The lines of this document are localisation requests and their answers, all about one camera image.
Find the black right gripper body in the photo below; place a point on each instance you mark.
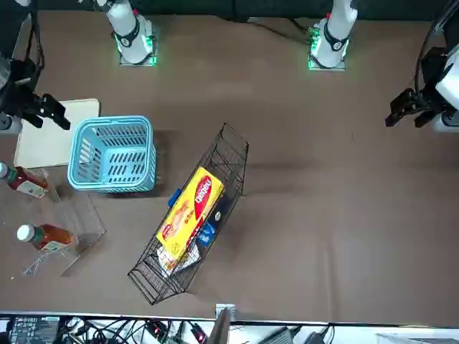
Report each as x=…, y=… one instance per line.
x=21, y=100

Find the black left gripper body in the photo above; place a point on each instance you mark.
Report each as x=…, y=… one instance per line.
x=432, y=68

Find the amber tea bottle white cap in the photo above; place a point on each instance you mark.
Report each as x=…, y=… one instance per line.
x=25, y=179
x=54, y=234

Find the blue Oreo cookie packet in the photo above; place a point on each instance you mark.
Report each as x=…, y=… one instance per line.
x=208, y=234

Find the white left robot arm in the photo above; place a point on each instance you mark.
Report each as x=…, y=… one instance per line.
x=337, y=28

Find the light blue plastic basket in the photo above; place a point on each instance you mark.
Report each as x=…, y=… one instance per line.
x=77, y=179

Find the clear acrylic beverage shelf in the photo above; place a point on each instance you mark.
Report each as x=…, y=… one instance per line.
x=82, y=222

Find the cream plastic tray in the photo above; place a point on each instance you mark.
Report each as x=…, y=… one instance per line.
x=43, y=147

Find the yellow wafer box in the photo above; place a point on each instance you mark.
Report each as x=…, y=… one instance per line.
x=186, y=215

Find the white cracker box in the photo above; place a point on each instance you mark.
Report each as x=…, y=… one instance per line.
x=170, y=263

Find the dark chocolate cookie box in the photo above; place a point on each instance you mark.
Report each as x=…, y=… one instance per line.
x=219, y=209

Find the black labelled power adapter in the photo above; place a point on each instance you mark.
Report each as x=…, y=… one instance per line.
x=32, y=331

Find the black power strip red light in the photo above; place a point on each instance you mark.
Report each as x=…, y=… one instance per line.
x=200, y=335
x=155, y=329

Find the small black power adapter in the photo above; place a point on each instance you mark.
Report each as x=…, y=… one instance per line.
x=313, y=339

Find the black finned power supply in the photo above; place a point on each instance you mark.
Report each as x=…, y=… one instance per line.
x=279, y=338

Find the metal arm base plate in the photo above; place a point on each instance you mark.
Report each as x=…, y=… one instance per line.
x=340, y=67
x=154, y=61

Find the aluminium camera post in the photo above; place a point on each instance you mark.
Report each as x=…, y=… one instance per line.
x=220, y=329

